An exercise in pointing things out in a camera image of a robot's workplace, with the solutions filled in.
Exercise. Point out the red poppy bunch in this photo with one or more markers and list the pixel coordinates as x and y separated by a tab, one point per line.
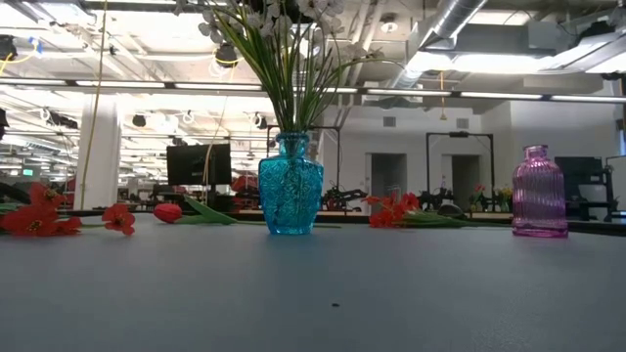
391	212
29	220

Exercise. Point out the red artificial tulip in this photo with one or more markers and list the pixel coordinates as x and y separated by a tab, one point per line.
167	213

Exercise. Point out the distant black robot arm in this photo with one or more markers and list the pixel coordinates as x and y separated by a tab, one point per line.
342	198

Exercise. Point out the blue glass vase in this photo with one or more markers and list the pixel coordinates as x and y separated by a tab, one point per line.
291	190

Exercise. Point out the purple glass vase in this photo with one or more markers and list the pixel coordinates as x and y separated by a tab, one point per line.
539	195

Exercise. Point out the black monitor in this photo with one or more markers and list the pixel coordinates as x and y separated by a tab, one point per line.
198	166

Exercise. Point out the long ceiling light strip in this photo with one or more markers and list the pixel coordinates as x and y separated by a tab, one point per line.
215	86

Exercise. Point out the white pillar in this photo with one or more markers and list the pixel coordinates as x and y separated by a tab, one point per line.
105	156

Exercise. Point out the silver ventilation duct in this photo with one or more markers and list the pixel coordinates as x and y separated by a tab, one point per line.
455	19

